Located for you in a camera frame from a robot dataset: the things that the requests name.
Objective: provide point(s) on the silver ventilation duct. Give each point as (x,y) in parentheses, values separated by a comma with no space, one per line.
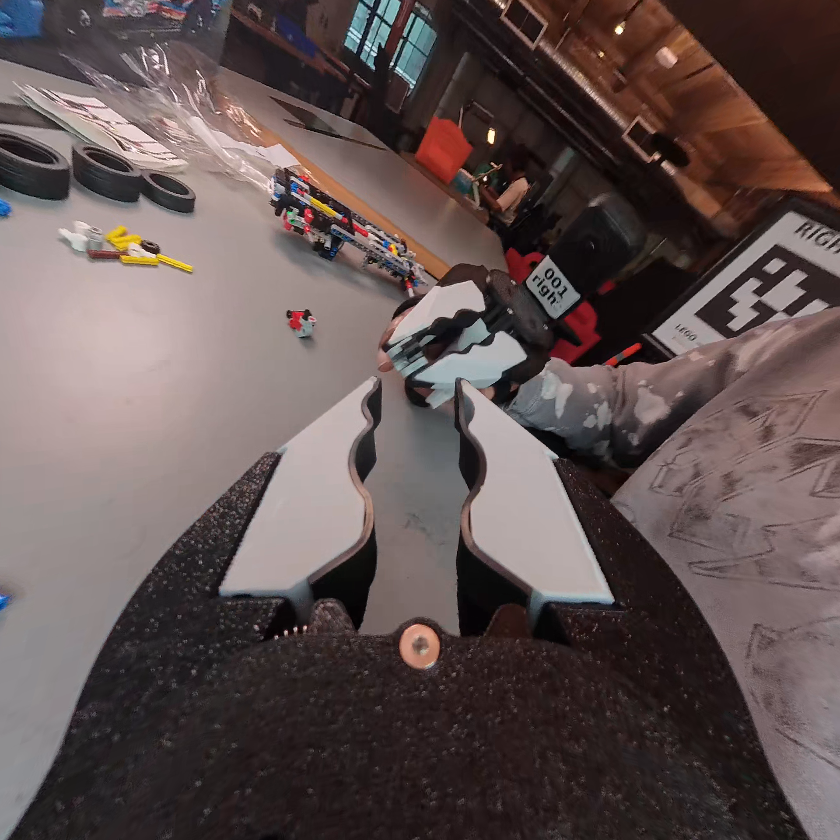
(590,85)

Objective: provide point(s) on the white printed leaflet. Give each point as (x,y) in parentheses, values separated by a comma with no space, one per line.
(85,118)

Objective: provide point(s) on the person's right forearm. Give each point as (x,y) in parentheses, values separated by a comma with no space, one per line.
(623,407)

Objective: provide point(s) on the black framed marker sign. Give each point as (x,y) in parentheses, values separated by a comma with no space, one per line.
(774,289)

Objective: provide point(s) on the paned window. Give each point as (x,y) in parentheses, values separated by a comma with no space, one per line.
(387,33)

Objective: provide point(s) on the red plastic stool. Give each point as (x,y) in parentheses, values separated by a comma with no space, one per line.
(522,266)
(581,328)

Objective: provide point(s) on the grey desk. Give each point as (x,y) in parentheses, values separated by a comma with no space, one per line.
(164,426)

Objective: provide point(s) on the person's grey printed sweatshirt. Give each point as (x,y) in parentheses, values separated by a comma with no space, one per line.
(754,558)

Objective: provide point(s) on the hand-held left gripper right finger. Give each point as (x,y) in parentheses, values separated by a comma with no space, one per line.
(538,525)

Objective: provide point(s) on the pile of yellow white toy parts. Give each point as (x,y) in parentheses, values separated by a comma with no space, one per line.
(121,236)

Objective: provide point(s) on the toy brick car chassis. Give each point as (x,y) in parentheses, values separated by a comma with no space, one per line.
(341,229)

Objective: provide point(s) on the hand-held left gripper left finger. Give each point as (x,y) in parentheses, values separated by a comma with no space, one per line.
(302,518)

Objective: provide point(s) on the grey red black brick assembly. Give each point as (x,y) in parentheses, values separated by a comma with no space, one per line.
(302,321)

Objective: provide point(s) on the clear plastic bag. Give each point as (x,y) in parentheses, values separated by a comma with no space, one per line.
(197,111)

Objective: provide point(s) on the adjoining grey table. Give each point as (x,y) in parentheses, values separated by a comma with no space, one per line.
(407,190)

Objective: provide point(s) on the person's right hand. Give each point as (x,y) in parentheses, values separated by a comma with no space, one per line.
(387,354)

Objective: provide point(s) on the printed toy car box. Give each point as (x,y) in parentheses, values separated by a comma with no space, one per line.
(65,39)

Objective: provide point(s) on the red ringed grey brick assembly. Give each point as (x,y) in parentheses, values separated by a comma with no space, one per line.
(410,351)

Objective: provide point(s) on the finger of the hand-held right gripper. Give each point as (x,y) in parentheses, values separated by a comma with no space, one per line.
(472,364)
(439,305)

